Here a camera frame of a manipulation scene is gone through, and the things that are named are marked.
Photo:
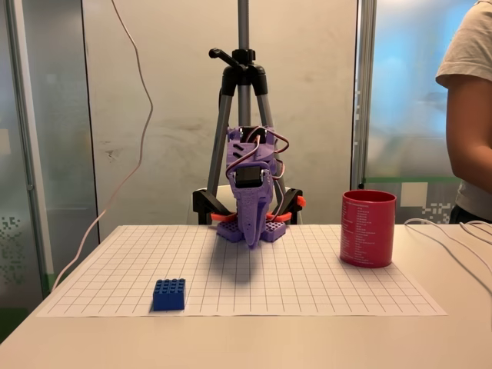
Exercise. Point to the purple gripper with servo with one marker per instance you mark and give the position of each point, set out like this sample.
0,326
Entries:
249,192

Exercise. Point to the blue toy brick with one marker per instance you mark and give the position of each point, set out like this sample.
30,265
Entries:
169,296

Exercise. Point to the purple robot arm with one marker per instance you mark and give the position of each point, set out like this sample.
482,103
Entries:
246,150

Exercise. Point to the red cup with white print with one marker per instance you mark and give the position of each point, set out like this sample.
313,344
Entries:
367,230

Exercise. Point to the black and orange clamp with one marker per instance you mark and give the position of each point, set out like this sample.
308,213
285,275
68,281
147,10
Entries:
203,201
294,200

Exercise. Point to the white grid paper sheet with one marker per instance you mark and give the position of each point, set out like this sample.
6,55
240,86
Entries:
307,276

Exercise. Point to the grey and black tripod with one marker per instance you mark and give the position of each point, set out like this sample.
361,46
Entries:
243,30

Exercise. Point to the person in white t-shirt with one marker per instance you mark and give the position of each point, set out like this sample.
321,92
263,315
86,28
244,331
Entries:
473,46

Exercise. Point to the grey metal frame post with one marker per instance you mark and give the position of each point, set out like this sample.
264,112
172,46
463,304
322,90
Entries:
363,96
24,115

